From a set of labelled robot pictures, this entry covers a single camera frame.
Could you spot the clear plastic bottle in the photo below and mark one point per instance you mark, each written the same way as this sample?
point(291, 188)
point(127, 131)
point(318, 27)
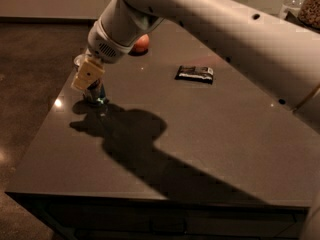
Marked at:
point(289, 6)

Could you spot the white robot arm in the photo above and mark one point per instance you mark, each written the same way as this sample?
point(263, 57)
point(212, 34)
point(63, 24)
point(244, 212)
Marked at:
point(281, 58)

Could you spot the dark drawer handle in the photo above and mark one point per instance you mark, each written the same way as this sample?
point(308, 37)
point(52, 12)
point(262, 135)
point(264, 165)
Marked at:
point(168, 226)

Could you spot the jar of granola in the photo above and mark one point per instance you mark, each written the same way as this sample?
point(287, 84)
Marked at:
point(309, 13)

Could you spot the red apple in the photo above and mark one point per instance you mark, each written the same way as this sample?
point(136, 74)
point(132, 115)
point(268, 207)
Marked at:
point(141, 45)

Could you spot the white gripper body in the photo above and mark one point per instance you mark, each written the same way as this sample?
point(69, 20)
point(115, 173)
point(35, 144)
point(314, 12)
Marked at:
point(104, 47)

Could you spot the blue silver redbull can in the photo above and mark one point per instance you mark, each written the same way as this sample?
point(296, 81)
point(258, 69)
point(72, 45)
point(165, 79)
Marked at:
point(95, 94)

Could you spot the black rxbar chocolate bar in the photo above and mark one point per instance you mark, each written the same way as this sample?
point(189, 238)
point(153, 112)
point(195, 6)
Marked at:
point(195, 73)

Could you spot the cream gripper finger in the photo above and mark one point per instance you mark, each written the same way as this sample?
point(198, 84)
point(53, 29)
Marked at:
point(89, 70)

